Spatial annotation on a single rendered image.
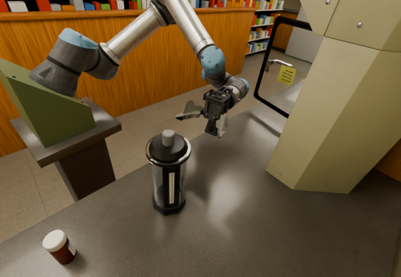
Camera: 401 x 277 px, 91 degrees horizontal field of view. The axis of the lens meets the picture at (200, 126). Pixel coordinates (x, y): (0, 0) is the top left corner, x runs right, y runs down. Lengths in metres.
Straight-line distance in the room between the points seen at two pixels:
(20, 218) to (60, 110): 1.28
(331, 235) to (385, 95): 0.40
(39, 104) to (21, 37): 1.37
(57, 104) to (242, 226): 0.73
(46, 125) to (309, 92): 0.85
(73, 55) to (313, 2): 0.76
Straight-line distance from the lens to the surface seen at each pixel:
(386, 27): 0.55
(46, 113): 0.86
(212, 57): 0.65
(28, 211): 2.03
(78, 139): 0.92
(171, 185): 0.51
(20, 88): 0.81
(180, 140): 0.47
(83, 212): 0.69
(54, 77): 0.88
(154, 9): 0.96
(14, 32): 2.15
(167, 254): 0.59
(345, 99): 0.58
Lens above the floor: 1.50
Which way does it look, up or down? 37 degrees down
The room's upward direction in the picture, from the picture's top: 7 degrees clockwise
